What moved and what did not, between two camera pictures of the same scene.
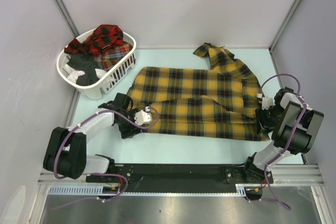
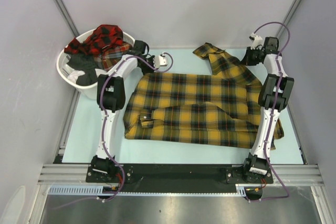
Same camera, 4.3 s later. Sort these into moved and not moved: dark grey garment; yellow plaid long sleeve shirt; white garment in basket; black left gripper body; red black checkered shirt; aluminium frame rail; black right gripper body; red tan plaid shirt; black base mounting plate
Moved: black right gripper body; yellow plaid long sleeve shirt; black left gripper body
Not moved: dark grey garment; black base mounting plate; red black checkered shirt; red tan plaid shirt; aluminium frame rail; white garment in basket
